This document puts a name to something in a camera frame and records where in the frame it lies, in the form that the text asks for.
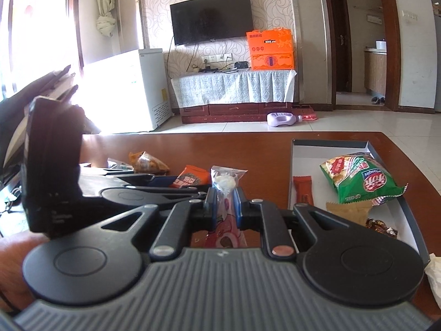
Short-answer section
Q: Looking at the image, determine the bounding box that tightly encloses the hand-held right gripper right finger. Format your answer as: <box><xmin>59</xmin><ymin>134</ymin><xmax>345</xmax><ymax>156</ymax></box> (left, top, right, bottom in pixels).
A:
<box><xmin>232</xmin><ymin>188</ymin><xmax>348</xmax><ymax>259</ymax></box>

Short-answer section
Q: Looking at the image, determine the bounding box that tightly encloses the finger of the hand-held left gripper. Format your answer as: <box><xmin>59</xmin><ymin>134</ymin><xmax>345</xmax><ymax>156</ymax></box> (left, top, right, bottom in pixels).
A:
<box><xmin>114</xmin><ymin>173</ymin><xmax>180</xmax><ymax>188</ymax></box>
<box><xmin>157</xmin><ymin>186</ymin><xmax>211</xmax><ymax>203</ymax></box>

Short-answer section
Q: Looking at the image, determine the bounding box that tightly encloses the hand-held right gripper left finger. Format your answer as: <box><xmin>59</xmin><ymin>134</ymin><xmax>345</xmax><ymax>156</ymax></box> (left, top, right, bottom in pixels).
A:
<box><xmin>100</xmin><ymin>188</ymin><xmax>218</xmax><ymax>261</ymax></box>

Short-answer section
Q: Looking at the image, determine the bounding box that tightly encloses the orange-red snack packet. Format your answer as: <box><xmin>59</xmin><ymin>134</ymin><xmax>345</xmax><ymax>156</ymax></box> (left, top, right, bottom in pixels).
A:
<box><xmin>171</xmin><ymin>165</ymin><xmax>211</xmax><ymax>189</ymax></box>

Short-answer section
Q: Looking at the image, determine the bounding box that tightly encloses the orange-brown bread packet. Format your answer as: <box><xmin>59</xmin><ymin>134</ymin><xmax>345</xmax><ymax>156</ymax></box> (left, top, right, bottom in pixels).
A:
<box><xmin>128</xmin><ymin>151</ymin><xmax>170</xmax><ymax>175</ymax></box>

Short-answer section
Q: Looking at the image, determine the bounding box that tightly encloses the clear pink candy packet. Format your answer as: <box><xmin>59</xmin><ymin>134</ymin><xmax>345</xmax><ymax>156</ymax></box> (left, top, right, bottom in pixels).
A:
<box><xmin>210</xmin><ymin>165</ymin><xmax>249</xmax><ymax>249</ymax></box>

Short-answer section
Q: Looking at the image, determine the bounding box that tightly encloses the orange-red snack bar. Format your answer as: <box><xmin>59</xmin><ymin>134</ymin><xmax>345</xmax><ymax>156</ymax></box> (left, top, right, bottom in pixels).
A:
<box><xmin>293</xmin><ymin>176</ymin><xmax>314</xmax><ymax>205</ymax></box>

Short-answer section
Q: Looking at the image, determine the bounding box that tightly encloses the grey cardboard box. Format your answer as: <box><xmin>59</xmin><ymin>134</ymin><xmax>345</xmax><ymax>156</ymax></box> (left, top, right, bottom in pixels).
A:
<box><xmin>287</xmin><ymin>139</ymin><xmax>431</xmax><ymax>266</ymax></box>

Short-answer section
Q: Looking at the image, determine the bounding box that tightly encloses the brown paper snack packet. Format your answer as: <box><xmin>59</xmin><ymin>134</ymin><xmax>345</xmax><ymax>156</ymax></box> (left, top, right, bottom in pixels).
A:
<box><xmin>326</xmin><ymin>200</ymin><xmax>373</xmax><ymax>227</ymax></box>

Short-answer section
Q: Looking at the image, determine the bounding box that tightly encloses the shiny candy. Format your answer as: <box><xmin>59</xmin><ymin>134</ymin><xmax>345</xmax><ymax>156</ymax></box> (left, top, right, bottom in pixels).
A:
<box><xmin>365</xmin><ymin>218</ymin><xmax>398</xmax><ymax>239</ymax></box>

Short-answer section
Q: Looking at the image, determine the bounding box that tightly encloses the person's left hand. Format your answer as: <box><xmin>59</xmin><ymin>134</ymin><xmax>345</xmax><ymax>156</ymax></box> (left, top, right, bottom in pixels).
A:
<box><xmin>0</xmin><ymin>236</ymin><xmax>47</xmax><ymax>313</ymax></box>

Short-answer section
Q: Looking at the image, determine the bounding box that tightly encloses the dark wooden television cabinet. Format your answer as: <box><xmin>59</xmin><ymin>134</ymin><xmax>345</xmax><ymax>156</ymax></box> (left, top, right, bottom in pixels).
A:
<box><xmin>181</xmin><ymin>101</ymin><xmax>301</xmax><ymax>124</ymax></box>

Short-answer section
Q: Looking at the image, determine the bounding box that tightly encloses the white chest freezer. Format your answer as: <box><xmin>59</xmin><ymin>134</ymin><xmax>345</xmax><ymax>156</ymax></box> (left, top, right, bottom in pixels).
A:
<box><xmin>83</xmin><ymin>48</ymin><xmax>172</xmax><ymax>133</ymax></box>

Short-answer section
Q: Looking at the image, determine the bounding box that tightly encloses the purple detergent bottle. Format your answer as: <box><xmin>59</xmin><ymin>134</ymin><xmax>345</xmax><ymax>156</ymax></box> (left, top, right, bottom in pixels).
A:
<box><xmin>267</xmin><ymin>111</ymin><xmax>304</xmax><ymax>127</ymax></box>

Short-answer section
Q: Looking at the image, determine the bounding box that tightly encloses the pale patterned tablecloth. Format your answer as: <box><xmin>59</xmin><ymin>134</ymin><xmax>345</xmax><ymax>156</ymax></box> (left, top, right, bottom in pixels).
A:
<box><xmin>171</xmin><ymin>69</ymin><xmax>297</xmax><ymax>108</ymax></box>

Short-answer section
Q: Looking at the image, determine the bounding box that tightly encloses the red flat floor object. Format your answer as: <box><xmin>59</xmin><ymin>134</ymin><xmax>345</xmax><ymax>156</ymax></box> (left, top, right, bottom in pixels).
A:
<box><xmin>293</xmin><ymin>108</ymin><xmax>317</xmax><ymax>121</ymax></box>

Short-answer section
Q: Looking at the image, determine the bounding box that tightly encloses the window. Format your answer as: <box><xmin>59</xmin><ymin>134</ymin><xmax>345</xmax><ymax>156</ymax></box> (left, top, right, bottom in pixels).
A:
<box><xmin>0</xmin><ymin>0</ymin><xmax>83</xmax><ymax>100</ymax></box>

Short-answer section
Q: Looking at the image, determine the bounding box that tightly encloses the orange gift box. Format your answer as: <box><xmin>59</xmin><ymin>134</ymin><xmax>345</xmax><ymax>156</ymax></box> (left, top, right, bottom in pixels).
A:
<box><xmin>246</xmin><ymin>28</ymin><xmax>296</xmax><ymax>71</ymax></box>

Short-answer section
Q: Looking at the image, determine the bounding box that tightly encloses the tied pale curtain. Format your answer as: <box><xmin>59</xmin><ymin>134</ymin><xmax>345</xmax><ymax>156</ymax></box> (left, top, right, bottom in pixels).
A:
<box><xmin>93</xmin><ymin>0</ymin><xmax>118</xmax><ymax>37</ymax></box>

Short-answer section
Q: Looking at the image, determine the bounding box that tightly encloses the black flat television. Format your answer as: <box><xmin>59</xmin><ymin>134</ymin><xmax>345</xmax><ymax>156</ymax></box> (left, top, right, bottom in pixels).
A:
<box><xmin>170</xmin><ymin>0</ymin><xmax>251</xmax><ymax>46</ymax></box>

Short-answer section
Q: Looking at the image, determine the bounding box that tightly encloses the wooden kitchen cabinet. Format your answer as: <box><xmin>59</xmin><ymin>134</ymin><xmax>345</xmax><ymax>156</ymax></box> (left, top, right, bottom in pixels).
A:
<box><xmin>364</xmin><ymin>49</ymin><xmax>387</xmax><ymax>95</ymax></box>

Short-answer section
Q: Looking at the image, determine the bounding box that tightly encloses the dark wooden door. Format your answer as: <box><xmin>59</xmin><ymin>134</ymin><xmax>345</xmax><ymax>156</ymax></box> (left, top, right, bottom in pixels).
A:
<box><xmin>327</xmin><ymin>0</ymin><xmax>352</xmax><ymax>93</ymax></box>

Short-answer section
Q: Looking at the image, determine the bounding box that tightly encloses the white tissue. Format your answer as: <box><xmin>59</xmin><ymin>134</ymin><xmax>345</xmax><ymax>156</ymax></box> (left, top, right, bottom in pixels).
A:
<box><xmin>424</xmin><ymin>252</ymin><xmax>441</xmax><ymax>309</ymax></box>

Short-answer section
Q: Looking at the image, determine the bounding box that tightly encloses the silver refrigerator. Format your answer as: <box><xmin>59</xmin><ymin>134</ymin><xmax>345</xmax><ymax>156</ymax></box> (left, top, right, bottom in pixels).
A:
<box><xmin>432</xmin><ymin>3</ymin><xmax>441</xmax><ymax>113</ymax></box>

